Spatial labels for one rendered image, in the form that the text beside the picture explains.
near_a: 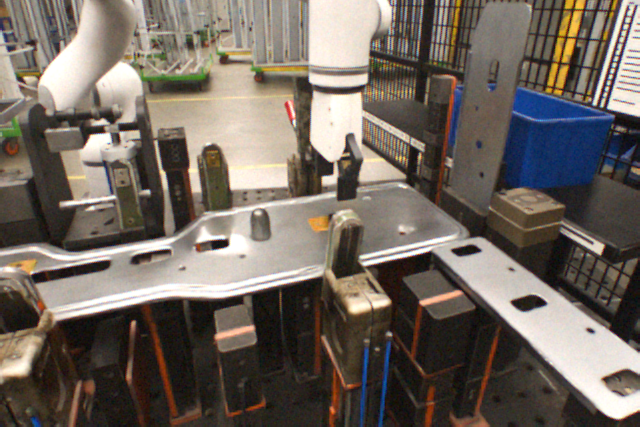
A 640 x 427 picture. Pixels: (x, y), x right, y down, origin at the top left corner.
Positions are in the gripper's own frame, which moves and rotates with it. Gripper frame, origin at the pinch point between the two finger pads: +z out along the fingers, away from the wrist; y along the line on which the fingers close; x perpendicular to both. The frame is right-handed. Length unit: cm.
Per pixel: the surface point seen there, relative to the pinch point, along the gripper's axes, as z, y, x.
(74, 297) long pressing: 7.5, 6.8, -38.1
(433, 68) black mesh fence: -7, -54, 55
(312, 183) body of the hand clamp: 6.2, -12.8, 0.6
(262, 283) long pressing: 7.6, 11.6, -14.8
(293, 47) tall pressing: 59, -678, 192
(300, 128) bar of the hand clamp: -4.9, -13.7, -1.5
